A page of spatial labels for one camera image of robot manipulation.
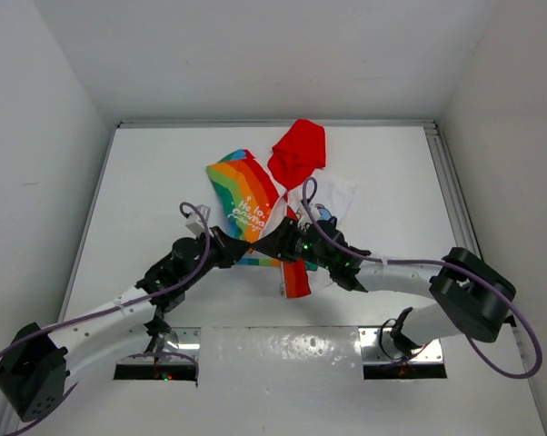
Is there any metal base plate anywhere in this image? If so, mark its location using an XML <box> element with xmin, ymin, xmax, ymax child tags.
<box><xmin>114</xmin><ymin>322</ymin><xmax>447</xmax><ymax>382</ymax></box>

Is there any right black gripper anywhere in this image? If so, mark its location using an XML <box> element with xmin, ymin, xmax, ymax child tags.
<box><xmin>252</xmin><ymin>216</ymin><xmax>333</xmax><ymax>271</ymax></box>

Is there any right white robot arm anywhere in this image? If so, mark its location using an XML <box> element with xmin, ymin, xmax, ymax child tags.
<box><xmin>252</xmin><ymin>218</ymin><xmax>516</xmax><ymax>357</ymax></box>

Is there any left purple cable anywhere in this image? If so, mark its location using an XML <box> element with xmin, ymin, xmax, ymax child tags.
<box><xmin>0</xmin><ymin>201</ymin><xmax>212</xmax><ymax>436</ymax></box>

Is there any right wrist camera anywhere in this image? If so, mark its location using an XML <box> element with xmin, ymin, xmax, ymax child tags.
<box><xmin>298</xmin><ymin>203</ymin><xmax>338</xmax><ymax>230</ymax></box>

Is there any purple cable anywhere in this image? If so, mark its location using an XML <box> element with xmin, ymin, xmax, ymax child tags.
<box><xmin>0</xmin><ymin>201</ymin><xmax>212</xmax><ymax>436</ymax></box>
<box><xmin>300</xmin><ymin>176</ymin><xmax>543</xmax><ymax>379</ymax></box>

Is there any rainbow white kids jacket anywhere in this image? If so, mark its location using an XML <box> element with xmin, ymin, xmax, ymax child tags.
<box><xmin>204</xmin><ymin>118</ymin><xmax>359</xmax><ymax>300</ymax></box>

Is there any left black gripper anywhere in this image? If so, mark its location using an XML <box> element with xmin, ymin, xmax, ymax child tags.
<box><xmin>180</xmin><ymin>224</ymin><xmax>250</xmax><ymax>289</ymax></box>

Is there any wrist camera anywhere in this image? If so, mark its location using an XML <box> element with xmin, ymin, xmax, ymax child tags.
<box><xmin>185</xmin><ymin>204</ymin><xmax>211</xmax><ymax>237</ymax></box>
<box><xmin>298</xmin><ymin>203</ymin><xmax>338</xmax><ymax>230</ymax></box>

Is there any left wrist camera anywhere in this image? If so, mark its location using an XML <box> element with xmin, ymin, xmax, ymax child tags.
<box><xmin>185</xmin><ymin>204</ymin><xmax>211</xmax><ymax>237</ymax></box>

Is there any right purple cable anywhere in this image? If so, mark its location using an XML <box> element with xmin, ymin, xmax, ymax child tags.
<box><xmin>300</xmin><ymin>176</ymin><xmax>543</xmax><ymax>379</ymax></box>

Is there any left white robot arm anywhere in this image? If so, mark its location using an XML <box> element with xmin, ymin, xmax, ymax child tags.
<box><xmin>0</xmin><ymin>227</ymin><xmax>251</xmax><ymax>422</ymax></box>

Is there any aluminium frame rail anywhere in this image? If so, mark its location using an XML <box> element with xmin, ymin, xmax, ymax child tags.
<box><xmin>117</xmin><ymin>118</ymin><xmax>495</xmax><ymax>296</ymax></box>

